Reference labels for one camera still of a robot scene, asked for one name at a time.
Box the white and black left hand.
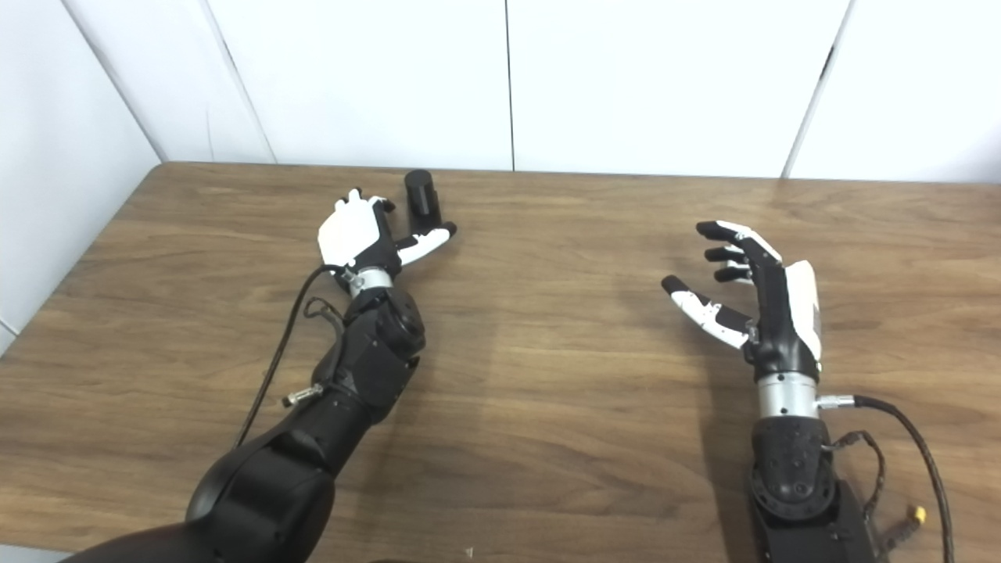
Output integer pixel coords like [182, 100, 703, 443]
[317, 188, 458, 276]

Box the white and black right hand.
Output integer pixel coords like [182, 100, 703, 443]
[661, 221, 823, 380]

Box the black peg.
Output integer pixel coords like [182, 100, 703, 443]
[404, 169, 443, 235]

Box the thin braided left arm wire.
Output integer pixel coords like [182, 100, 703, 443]
[303, 296, 346, 329]

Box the thick black left wrist cable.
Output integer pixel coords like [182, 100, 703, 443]
[233, 264, 349, 450]

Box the thick black wrist cable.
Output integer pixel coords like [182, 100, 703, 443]
[233, 264, 349, 450]
[817, 395, 955, 563]

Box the thin braided wire, yellow plug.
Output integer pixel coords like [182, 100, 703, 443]
[825, 430, 927, 552]

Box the thick black right wrist cable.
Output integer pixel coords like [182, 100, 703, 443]
[817, 395, 955, 563]

